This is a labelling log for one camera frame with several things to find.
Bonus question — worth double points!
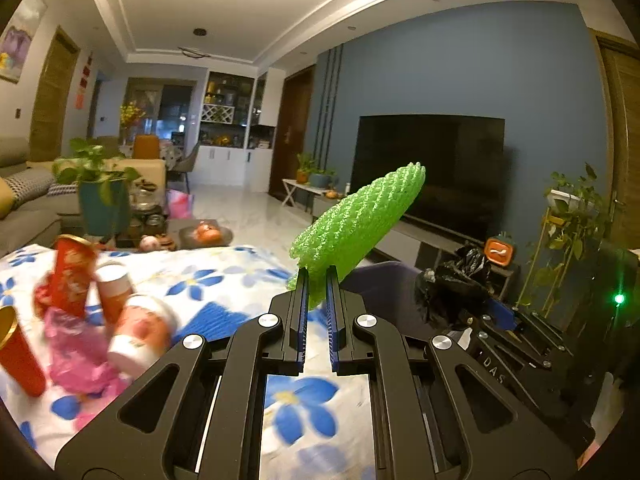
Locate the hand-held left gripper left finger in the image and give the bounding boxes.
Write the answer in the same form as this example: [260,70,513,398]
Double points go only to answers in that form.
[55,269,307,480]

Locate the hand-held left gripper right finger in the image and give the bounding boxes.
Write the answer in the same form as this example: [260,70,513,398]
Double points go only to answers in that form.
[326,268,592,480]

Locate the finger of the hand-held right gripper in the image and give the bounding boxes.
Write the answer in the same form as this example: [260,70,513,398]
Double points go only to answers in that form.
[486,299,573,368]

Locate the black trash bag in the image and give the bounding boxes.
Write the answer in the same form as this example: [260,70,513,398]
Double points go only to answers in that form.
[414,241,497,332]

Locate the green foam fruit net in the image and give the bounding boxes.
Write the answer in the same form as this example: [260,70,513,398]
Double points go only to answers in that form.
[287,161,427,312]

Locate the pink plastic bag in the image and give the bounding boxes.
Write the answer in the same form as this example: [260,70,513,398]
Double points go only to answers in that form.
[42,307,132,418]

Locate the red cup with gold inside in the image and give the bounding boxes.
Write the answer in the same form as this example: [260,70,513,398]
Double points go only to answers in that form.
[0,305,47,397]

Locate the orange square speaker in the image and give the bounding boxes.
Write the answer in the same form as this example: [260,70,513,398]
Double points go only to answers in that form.
[483,232,516,267]

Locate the blue floral tablecloth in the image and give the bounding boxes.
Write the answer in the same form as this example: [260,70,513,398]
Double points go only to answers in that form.
[0,242,373,467]

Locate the grey television stand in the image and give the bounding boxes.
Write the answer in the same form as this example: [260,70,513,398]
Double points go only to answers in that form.
[311,194,522,306]

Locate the leafy plant on gold stand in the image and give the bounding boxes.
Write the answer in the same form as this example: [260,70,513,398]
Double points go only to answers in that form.
[520,162,617,313]

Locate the plate of orange fruit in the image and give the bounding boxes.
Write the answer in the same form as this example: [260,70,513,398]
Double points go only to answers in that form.
[179,221,234,248]

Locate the small white folding table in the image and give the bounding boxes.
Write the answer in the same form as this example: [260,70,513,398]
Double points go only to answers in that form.
[281,178,321,207]

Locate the plant in blue pot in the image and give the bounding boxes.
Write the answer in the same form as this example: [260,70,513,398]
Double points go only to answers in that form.
[309,166,340,190]

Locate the plant in orange pot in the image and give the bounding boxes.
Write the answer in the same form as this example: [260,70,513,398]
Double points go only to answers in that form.
[296,153,316,184]

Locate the black television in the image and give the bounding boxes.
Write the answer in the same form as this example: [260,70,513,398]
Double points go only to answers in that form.
[350,114,507,244]

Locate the orange and white paper cup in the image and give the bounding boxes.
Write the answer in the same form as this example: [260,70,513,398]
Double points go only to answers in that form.
[107,294,177,378]
[95,261,137,333]

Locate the pink bag on floor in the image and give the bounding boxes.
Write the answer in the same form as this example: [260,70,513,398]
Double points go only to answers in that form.
[167,189,195,221]

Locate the dark brown door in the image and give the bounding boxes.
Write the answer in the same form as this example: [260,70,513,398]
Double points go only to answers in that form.
[269,66,316,197]

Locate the grey dining chair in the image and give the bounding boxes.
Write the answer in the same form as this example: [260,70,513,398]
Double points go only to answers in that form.
[172,142,202,193]

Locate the glass teapot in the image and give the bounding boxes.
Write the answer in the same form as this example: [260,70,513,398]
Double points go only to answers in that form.
[131,180,163,213]

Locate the white display cabinet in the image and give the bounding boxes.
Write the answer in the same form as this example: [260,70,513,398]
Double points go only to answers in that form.
[192,69,279,192]

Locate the wooden door beside television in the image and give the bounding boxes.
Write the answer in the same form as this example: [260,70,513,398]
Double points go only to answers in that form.
[589,27,640,256]

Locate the red printed cup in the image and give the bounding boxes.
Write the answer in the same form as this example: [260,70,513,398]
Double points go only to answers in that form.
[50,234,99,318]

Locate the orange chair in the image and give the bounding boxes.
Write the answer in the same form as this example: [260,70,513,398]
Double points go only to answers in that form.
[132,135,161,161]

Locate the leafy plant in teal pot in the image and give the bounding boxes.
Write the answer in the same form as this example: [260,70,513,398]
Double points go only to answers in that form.
[52,137,142,237]

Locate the yellow flowers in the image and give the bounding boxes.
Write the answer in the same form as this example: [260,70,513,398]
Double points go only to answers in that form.
[119,101,147,128]

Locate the grey sofa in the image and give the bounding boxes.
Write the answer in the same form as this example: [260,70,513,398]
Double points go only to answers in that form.
[0,135,167,257]

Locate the houndstooth pillow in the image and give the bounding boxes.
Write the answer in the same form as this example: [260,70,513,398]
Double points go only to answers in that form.
[0,167,56,207]

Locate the light wooden door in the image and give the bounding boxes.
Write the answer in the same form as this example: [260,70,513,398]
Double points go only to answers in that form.
[29,25,82,157]

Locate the red wall decorations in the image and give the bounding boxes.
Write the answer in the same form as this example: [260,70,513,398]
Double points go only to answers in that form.
[75,52,95,110]

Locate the purple wall painting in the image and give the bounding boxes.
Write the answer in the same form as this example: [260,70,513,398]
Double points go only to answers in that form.
[0,0,49,83]

